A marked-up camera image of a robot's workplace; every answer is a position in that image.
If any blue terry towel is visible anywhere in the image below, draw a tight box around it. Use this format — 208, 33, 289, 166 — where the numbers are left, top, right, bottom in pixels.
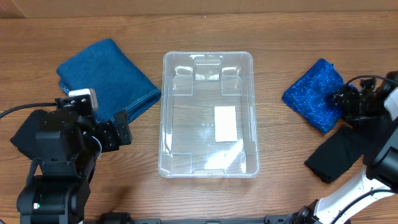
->
57, 39, 161, 123

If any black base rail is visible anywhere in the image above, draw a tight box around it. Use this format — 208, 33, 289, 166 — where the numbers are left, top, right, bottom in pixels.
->
83, 212, 299, 224

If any clear plastic container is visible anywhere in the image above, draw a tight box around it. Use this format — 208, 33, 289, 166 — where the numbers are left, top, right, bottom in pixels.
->
158, 51, 260, 178

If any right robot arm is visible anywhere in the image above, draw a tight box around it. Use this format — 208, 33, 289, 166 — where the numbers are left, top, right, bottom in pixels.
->
282, 71, 397, 223

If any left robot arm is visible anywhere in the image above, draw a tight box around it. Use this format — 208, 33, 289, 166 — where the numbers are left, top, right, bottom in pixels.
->
11, 110, 132, 223

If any white label in container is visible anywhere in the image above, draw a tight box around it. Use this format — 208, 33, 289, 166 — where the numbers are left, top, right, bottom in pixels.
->
215, 106, 238, 142

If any blue sequin cloth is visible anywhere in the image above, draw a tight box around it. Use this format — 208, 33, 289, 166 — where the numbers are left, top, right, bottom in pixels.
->
282, 58, 345, 134

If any black cloth long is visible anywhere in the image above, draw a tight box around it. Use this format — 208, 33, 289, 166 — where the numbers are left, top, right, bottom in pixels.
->
304, 126, 374, 184

